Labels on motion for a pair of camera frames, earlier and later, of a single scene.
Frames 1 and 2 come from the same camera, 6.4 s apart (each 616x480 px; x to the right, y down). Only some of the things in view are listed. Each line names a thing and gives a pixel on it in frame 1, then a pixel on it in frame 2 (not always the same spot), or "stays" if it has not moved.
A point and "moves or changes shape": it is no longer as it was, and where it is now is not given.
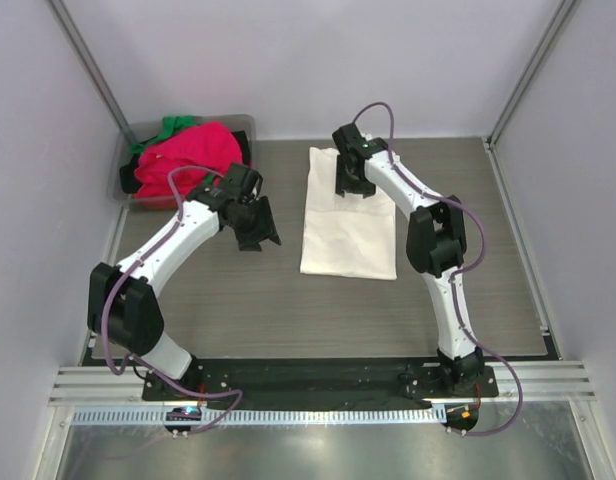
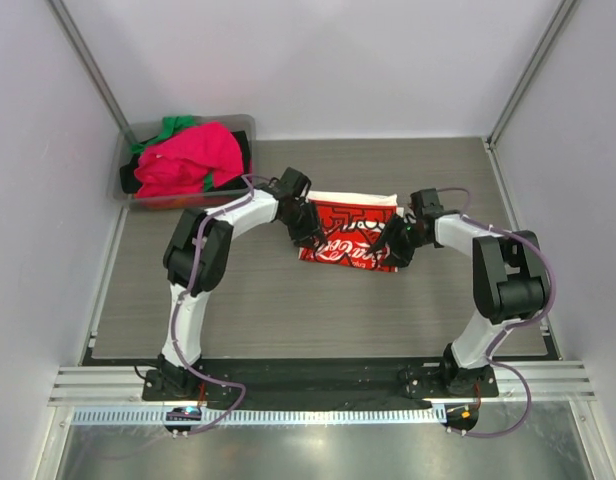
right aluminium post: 565,12 stays
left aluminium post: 92,66 stays
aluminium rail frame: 120,384 stays
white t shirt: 349,237 moves or changes shape
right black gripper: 342,183 -> 400,257
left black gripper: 265,228 -> 301,237
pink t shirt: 209,145 stays
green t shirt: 171,125 stays
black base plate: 317,379 stays
